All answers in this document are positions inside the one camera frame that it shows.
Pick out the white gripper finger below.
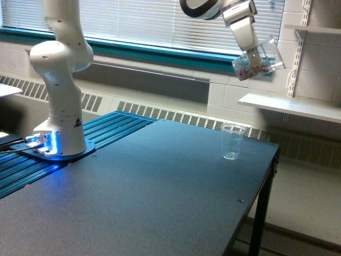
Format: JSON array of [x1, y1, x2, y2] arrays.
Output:
[[246, 47, 260, 67]]

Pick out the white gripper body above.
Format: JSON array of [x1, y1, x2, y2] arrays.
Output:
[[222, 1, 257, 51]]

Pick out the clear cup with beads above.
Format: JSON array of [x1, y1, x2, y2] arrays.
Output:
[[232, 36, 286, 81]]

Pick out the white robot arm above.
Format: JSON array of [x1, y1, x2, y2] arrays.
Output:
[[27, 1, 257, 158]]

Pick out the teal window sill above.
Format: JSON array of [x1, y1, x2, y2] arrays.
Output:
[[0, 26, 274, 78]]

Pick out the white window blinds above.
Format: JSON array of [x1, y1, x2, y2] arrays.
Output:
[[1, 1, 285, 55]]

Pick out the empty clear plastic cup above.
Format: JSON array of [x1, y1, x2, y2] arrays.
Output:
[[221, 123, 246, 160]]

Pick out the black table leg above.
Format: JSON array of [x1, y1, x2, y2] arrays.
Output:
[[248, 149, 280, 255]]

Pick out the white table corner left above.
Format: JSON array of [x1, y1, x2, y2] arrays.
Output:
[[0, 84, 22, 97]]

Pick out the white upper wall shelf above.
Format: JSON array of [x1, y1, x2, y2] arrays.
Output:
[[285, 25, 341, 35]]

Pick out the white wall shelf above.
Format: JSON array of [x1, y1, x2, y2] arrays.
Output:
[[238, 93, 340, 123], [285, 25, 341, 35]]

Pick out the white shelf bracket rail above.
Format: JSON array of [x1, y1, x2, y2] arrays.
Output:
[[286, 0, 312, 98]]

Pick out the white lower wall shelf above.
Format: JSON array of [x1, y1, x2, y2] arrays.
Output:
[[238, 93, 340, 123]]

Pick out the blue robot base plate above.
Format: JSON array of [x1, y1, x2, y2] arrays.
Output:
[[20, 139, 95, 163]]

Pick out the black cable at base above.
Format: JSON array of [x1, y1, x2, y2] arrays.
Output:
[[0, 137, 33, 153]]

